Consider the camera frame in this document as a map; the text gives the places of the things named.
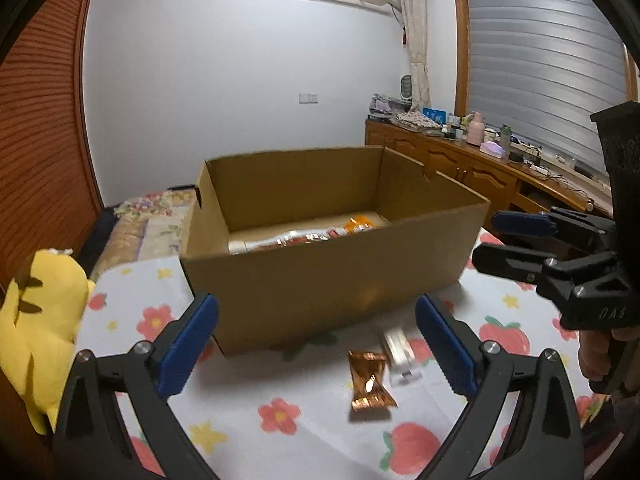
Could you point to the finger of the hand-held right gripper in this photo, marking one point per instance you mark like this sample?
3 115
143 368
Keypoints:
505 260
520 223

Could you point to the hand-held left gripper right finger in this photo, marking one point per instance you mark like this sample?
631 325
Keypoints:
445 347

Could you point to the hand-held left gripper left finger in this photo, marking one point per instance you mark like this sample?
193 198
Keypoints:
187 342

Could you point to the clear white snack packet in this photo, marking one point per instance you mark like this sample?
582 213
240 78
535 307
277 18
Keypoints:
400 355

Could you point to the small brown foil packet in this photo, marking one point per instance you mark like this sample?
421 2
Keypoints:
370 380

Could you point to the brown cardboard box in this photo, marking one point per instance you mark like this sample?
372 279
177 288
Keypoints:
300 290

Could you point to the red white snack packet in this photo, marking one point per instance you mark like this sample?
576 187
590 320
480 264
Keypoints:
312 237

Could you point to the person's right hand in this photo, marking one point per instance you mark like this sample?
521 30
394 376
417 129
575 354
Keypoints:
597 355

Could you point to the flower strawberry printed bed sheet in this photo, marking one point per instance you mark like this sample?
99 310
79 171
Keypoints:
240 390

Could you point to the pink tissue box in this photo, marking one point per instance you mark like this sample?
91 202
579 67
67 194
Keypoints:
492 150

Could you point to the green drink bottle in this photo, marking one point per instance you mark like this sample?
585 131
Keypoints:
506 139

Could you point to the wooden desk cabinet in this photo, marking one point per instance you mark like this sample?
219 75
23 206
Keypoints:
450 165

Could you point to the pink thermos bottle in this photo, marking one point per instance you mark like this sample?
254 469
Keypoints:
475 130

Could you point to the floral patchwork quilt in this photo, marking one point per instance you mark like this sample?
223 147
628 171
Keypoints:
145 230

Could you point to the dark navy cloth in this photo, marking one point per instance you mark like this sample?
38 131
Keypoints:
97 237

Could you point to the blue box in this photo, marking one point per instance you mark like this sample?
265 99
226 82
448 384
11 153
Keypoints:
434 114

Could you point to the floral fabric bag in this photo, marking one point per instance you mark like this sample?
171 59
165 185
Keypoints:
420 120

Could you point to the yellow plush toy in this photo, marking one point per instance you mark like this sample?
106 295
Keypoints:
40 320

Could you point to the small white fan heater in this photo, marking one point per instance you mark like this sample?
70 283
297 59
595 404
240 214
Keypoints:
408 88

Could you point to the purple cloth pile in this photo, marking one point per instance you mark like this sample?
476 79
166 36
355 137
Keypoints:
390 106

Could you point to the small red hanging ornament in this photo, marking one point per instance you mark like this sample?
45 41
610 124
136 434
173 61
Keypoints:
405 36

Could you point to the beige patterned curtain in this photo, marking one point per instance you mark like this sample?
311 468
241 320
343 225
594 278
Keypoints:
415 20

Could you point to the wooden louvred wardrobe door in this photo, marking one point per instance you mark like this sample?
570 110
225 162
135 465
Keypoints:
45 135

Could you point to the wooden window frame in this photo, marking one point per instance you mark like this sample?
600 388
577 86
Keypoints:
460 60

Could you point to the white wall switch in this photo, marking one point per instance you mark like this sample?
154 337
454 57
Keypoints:
308 98

